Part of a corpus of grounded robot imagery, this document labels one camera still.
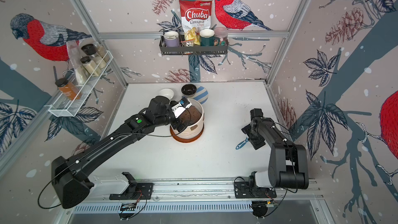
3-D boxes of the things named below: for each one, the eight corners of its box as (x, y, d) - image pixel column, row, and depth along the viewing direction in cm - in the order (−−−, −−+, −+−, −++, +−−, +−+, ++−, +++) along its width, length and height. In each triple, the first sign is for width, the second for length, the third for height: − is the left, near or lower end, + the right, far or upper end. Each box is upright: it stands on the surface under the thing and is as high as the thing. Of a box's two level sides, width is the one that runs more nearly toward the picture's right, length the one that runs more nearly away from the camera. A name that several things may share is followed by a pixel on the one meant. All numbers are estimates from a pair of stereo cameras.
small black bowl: (180, 92, 116) (179, 88, 112) (189, 86, 120) (188, 81, 116) (189, 99, 111) (188, 95, 107) (198, 92, 116) (197, 87, 112)
